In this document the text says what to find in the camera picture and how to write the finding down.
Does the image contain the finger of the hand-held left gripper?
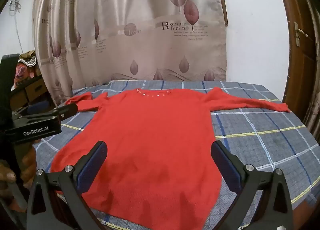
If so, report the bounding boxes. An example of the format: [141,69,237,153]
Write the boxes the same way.
[15,103,78,123]
[11,100,57,117]

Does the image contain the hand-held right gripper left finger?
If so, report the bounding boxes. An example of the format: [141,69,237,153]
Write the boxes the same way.
[26,141,108,230]

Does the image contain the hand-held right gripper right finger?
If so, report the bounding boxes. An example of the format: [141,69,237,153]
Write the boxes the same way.
[211,141,294,230]

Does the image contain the red knit sweater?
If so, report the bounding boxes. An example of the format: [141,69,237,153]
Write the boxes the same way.
[50,88,291,223]

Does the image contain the person's left hand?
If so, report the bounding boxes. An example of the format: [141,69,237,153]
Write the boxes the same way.
[0,145,37,197]

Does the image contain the floral cloth bundle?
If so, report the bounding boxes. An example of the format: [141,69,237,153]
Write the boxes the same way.
[14,50,42,88]

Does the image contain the grey plaid blanket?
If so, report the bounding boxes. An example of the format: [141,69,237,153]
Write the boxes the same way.
[32,80,320,230]

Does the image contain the beige leaf print curtain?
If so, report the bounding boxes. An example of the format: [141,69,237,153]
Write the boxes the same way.
[32,0,227,106]

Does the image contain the brown wooden door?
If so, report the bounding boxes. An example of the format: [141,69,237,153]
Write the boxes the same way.
[271,0,320,143]

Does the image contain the thin hanging wall cord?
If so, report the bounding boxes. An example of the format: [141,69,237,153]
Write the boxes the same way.
[9,0,25,53]

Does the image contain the brass door handle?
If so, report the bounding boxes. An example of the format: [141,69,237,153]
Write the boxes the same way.
[294,21,308,47]

